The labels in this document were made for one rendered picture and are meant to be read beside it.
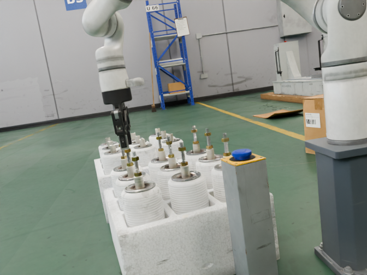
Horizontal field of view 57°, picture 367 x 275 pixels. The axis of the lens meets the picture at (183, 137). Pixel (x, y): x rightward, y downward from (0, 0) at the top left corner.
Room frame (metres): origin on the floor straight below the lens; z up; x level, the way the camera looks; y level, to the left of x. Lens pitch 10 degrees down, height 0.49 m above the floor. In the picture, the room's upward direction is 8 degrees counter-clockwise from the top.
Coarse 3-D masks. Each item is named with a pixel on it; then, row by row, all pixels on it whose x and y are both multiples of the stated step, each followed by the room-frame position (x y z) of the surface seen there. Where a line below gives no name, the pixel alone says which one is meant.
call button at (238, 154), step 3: (237, 150) 0.69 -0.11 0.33; (240, 150) 0.68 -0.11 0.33; (243, 150) 0.68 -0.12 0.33; (246, 150) 0.67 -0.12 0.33; (249, 150) 0.67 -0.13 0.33; (234, 153) 0.67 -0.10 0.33; (237, 153) 0.66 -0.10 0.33; (240, 153) 0.66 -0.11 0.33; (243, 153) 0.66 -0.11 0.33; (246, 153) 0.66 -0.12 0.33; (249, 153) 0.66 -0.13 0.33; (234, 156) 0.67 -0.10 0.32; (237, 156) 0.66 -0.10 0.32; (240, 156) 0.66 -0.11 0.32; (243, 156) 0.66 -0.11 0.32; (246, 156) 0.66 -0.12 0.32; (249, 156) 0.67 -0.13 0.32; (237, 159) 0.67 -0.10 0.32; (240, 159) 0.66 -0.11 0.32; (243, 159) 0.66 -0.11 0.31
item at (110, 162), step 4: (120, 152) 1.29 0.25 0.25; (104, 156) 1.27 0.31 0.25; (108, 156) 1.26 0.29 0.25; (112, 156) 1.26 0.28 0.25; (116, 156) 1.26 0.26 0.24; (120, 156) 1.27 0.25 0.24; (104, 160) 1.27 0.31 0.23; (108, 160) 1.26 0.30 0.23; (112, 160) 1.26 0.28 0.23; (116, 160) 1.26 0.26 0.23; (120, 160) 1.27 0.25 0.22; (104, 164) 1.28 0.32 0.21; (108, 164) 1.26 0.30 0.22; (112, 164) 1.26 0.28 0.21; (116, 164) 1.26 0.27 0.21; (120, 164) 1.27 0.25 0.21; (104, 168) 1.29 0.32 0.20; (108, 168) 1.26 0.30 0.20; (112, 168) 1.26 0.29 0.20; (108, 172) 1.27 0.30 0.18
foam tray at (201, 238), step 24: (120, 216) 0.80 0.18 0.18; (168, 216) 0.77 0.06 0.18; (192, 216) 0.74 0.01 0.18; (216, 216) 0.76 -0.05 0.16; (120, 240) 0.69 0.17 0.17; (144, 240) 0.71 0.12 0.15; (168, 240) 0.72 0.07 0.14; (192, 240) 0.74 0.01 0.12; (216, 240) 0.76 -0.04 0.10; (120, 264) 0.83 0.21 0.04; (144, 264) 0.70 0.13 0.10; (168, 264) 0.72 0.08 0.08; (192, 264) 0.74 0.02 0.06; (216, 264) 0.75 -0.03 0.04
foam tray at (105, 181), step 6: (96, 162) 1.51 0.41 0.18; (180, 162) 1.30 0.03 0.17; (96, 168) 1.39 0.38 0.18; (102, 168) 1.37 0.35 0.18; (144, 168) 1.26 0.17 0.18; (102, 174) 1.27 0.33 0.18; (102, 180) 1.22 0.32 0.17; (108, 180) 1.22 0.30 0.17; (102, 186) 1.22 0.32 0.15; (108, 186) 1.22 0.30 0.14; (102, 192) 1.21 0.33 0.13; (102, 198) 1.21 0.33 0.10; (108, 222) 1.21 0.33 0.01
